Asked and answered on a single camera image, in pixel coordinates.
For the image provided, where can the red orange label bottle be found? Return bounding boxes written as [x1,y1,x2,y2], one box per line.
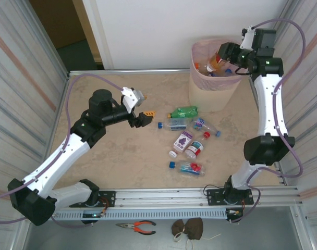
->
[205,52,224,72]

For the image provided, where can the grey label blue cap bottle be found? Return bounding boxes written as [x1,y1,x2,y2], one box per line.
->
[157,118,190,132]

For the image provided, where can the green bottle yellow cap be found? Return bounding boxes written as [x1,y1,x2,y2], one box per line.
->
[166,105,200,120]

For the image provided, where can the purple grape label bottle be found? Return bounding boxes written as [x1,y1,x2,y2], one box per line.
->
[168,130,194,159]

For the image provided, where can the clear bottle colourful label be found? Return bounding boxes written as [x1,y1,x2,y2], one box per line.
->
[192,117,222,138]

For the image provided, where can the clear bottle red cap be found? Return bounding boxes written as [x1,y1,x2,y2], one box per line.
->
[184,131,211,160]

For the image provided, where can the blue red label bottle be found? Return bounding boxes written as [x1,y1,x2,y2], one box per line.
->
[169,160,206,178]

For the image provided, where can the purple plastic bin liner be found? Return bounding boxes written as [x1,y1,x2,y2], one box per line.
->
[191,38,249,91]

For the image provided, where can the pink waste basket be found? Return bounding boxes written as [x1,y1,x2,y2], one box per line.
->
[188,38,249,113]

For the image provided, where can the brown cloth pouch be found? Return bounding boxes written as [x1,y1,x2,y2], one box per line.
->
[184,217,204,241]
[171,219,188,236]

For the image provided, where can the grey metal shelf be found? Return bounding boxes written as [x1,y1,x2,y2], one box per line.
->
[22,207,314,250]

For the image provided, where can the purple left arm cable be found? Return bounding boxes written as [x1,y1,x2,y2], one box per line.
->
[0,73,125,229]

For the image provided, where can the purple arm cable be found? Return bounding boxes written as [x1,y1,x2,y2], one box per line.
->
[230,18,307,224]
[0,73,125,229]

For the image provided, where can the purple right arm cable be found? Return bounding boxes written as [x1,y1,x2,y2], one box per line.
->
[230,18,307,224]

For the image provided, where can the wooden door frame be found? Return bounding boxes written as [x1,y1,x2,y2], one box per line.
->
[71,0,115,70]

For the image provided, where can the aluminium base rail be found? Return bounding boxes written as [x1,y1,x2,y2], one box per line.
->
[54,185,304,209]

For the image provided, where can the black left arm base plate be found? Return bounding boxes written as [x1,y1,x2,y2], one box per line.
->
[69,191,116,208]

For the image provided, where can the white slotted cable duct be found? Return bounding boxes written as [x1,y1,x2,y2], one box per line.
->
[53,208,228,221]

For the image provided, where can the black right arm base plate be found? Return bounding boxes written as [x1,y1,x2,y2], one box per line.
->
[206,187,254,206]

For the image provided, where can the orange handled pliers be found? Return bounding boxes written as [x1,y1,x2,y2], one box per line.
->
[115,220,157,235]

